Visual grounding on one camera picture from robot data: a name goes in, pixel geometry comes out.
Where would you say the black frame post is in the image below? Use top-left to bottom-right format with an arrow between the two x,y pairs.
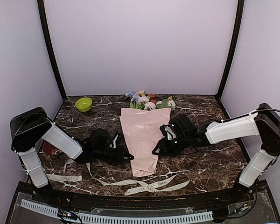
215,0 -> 245,101
37,0 -> 67,101

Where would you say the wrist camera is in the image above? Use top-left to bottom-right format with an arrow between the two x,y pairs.
87,128 -> 120,149
160,114 -> 198,140

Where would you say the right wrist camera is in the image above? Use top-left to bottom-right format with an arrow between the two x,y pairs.
160,114 -> 198,140

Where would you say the grey slotted cable duct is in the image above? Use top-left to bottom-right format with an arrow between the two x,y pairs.
20,199 -> 213,224

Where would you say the pink wrapping paper sheet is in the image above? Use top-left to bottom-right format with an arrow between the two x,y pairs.
119,108 -> 171,177

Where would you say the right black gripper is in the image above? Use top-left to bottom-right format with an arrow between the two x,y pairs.
152,133 -> 191,157

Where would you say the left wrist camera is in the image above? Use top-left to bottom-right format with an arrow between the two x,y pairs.
87,128 -> 120,149

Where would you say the left black frame post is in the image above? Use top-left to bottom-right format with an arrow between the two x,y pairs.
37,0 -> 67,101

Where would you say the right black frame post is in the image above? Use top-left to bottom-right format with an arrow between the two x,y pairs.
215,0 -> 245,101

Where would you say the white rose stem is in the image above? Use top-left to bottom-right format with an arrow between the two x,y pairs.
156,96 -> 176,111
130,96 -> 156,111

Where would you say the blue flower stem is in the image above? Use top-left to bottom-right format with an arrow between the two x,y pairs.
125,91 -> 137,102

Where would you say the beige printed ribbon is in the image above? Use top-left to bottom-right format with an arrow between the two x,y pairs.
45,163 -> 190,196

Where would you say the red embroidered pouch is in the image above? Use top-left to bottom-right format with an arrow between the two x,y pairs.
43,141 -> 62,156

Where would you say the green plastic bowl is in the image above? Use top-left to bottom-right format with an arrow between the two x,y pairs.
75,97 -> 92,112

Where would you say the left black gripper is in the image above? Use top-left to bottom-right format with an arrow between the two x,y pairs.
93,145 -> 134,166

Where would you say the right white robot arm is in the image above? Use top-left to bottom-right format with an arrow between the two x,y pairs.
152,103 -> 280,203

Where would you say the peach and orange flower stem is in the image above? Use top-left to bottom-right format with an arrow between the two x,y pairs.
136,91 -> 156,104

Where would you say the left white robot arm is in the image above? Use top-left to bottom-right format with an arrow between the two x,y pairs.
9,107 -> 134,203

